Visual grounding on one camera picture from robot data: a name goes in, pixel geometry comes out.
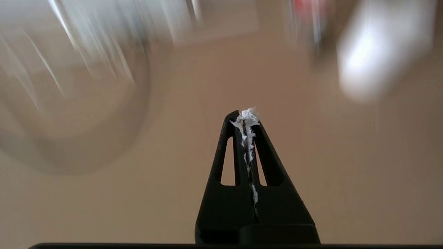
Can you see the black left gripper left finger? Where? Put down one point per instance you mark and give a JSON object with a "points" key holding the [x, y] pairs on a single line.
{"points": [[221, 207]]}

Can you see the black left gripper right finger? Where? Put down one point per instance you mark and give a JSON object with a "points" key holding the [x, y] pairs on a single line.
{"points": [[283, 207]]}

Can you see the white toilet paper roll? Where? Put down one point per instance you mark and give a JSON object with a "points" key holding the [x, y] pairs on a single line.
{"points": [[373, 52]]}

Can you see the clear water bottle red cap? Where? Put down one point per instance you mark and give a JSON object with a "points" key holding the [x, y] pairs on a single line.
{"points": [[309, 10]]}

